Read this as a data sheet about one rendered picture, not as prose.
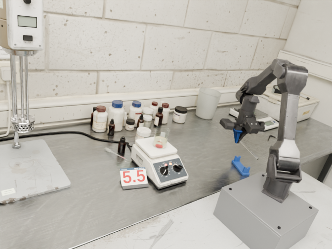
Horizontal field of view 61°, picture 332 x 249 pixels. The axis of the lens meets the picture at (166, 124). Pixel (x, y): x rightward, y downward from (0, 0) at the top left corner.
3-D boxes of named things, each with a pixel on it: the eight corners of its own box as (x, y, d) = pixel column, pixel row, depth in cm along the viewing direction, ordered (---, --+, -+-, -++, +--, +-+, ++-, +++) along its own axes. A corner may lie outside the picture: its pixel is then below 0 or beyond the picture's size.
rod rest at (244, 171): (249, 176, 113) (252, 168, 112) (242, 175, 112) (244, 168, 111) (237, 161, 122) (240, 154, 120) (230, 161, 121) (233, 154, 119)
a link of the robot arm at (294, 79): (310, 64, 83) (297, 69, 89) (287, 60, 82) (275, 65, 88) (300, 173, 81) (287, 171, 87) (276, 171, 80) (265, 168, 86)
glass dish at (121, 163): (112, 165, 102) (113, 160, 101) (121, 159, 107) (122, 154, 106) (125, 171, 100) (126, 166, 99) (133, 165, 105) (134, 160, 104)
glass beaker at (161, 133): (150, 143, 105) (154, 123, 102) (164, 143, 107) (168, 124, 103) (153, 151, 100) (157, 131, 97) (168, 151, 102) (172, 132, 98)
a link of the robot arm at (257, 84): (308, 79, 84) (307, 47, 86) (282, 75, 82) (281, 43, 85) (261, 109, 111) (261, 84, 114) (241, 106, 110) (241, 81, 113)
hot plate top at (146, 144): (178, 152, 103) (179, 150, 103) (150, 158, 96) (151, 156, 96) (160, 137, 112) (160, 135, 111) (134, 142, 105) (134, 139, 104)
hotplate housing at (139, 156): (187, 182, 101) (192, 163, 98) (157, 190, 94) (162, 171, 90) (154, 150, 117) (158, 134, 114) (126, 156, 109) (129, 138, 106)
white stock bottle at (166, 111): (169, 123, 144) (173, 105, 140) (160, 124, 141) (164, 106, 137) (163, 118, 148) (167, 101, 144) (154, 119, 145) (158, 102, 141)
